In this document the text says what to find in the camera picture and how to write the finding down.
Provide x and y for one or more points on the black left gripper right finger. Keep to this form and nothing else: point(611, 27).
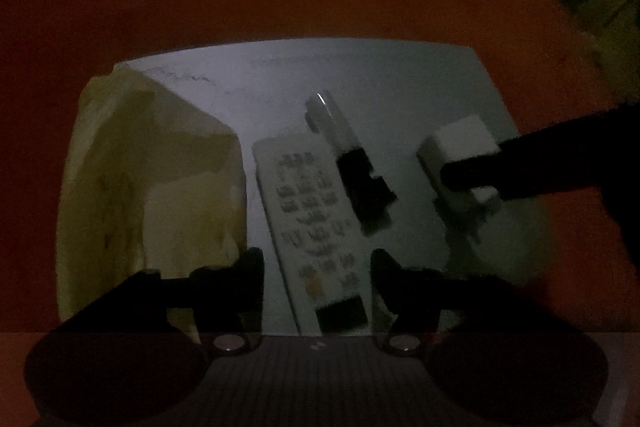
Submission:
point(494, 356)

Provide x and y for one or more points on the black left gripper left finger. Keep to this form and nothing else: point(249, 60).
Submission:
point(137, 351)

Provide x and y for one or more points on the white power adapter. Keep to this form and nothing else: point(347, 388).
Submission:
point(460, 140)

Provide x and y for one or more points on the white remote control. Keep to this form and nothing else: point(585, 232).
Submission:
point(323, 256)

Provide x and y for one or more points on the clear tube with black clip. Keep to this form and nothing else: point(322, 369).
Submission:
point(368, 193)

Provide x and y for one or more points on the white box lid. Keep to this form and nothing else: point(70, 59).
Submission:
point(393, 94)

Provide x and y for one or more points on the red tablecloth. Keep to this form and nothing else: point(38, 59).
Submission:
point(51, 48)

